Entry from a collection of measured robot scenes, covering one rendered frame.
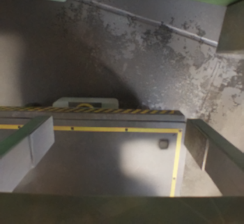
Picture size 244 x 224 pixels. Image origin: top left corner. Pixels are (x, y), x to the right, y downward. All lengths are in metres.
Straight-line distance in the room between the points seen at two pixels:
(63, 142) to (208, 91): 0.67
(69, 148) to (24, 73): 0.47
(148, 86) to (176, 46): 0.21
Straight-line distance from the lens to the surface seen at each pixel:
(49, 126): 0.16
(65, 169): 0.62
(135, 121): 0.52
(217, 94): 0.94
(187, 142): 0.17
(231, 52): 0.29
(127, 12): 0.82
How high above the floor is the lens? 0.80
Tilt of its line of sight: 75 degrees down
